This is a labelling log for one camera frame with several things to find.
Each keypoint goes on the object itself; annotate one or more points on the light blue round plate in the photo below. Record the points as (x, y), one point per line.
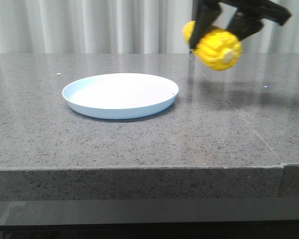
(120, 96)

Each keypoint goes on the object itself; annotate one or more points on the black gripper body second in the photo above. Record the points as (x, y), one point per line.
(260, 8)

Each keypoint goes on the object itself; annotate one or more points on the white pleated curtain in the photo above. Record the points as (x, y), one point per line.
(94, 26)

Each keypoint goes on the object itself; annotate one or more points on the yellow toy corn cob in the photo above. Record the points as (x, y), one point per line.
(218, 49)

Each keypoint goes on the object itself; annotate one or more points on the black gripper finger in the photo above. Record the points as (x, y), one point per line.
(243, 25)
(207, 12)

